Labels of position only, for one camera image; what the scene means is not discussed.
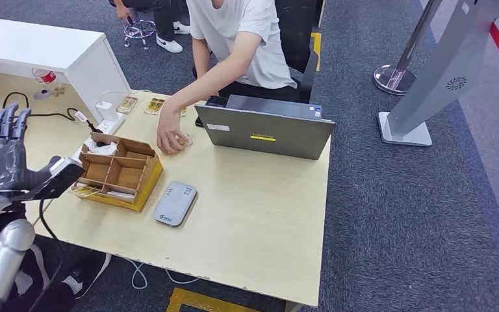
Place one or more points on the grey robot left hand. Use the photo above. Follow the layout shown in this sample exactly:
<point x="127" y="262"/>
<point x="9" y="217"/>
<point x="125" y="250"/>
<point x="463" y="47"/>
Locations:
<point x="2" y="163"/>

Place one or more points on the person's left hand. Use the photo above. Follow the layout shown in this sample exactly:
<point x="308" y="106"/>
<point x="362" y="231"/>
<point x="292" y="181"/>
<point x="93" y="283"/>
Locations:
<point x="168" y="133"/>

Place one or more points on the grey card reader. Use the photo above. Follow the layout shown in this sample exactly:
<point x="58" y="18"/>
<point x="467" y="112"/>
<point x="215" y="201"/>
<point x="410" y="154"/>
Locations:
<point x="174" y="204"/>

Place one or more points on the white room key card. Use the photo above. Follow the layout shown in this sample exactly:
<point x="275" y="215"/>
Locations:
<point x="119" y="196"/>
<point x="85" y="191"/>

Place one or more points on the black phone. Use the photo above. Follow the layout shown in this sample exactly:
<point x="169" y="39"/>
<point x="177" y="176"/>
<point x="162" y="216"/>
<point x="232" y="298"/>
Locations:
<point x="198" y="122"/>

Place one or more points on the dark phone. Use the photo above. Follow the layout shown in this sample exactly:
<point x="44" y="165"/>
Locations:
<point x="216" y="101"/>

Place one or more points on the white power strip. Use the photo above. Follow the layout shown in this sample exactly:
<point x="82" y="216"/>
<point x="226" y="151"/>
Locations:
<point x="111" y="126"/>

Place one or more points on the cardboard desk organizer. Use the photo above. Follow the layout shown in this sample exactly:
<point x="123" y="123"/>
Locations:
<point x="120" y="172"/>

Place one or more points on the white charger plug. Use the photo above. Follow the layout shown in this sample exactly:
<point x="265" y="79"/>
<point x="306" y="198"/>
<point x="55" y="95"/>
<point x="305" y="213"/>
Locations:
<point x="105" y="109"/>

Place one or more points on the small grey round object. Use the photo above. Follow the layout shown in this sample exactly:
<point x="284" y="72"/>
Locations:
<point x="41" y="94"/>

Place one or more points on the small beige figure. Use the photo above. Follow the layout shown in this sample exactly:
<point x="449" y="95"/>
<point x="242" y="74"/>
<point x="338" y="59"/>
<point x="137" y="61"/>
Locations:
<point x="58" y="90"/>

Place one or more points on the clear bottle red label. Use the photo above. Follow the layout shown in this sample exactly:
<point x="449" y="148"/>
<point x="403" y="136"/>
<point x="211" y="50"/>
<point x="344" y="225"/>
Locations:
<point x="46" y="76"/>

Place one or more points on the grey laptop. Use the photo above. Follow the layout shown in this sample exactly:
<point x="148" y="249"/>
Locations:
<point x="266" y="134"/>

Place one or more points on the white counter shelf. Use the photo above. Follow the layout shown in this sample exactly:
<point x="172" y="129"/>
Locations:
<point x="38" y="43"/>

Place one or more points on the black chair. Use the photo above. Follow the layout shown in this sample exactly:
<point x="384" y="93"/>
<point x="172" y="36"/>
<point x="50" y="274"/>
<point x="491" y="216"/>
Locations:
<point x="301" y="43"/>

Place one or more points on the grey kiosk stand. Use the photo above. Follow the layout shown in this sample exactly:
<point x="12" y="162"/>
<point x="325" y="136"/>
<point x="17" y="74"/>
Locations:
<point x="443" y="64"/>

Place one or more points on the black camera bracket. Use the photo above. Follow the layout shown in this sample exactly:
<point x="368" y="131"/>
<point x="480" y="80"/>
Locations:
<point x="53" y="188"/>

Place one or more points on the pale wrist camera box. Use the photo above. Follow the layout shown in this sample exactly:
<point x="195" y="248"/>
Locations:
<point x="63" y="166"/>

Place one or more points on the chrome stanchion post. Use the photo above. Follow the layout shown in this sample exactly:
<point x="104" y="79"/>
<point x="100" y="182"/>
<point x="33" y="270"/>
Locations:
<point x="393" y="78"/>

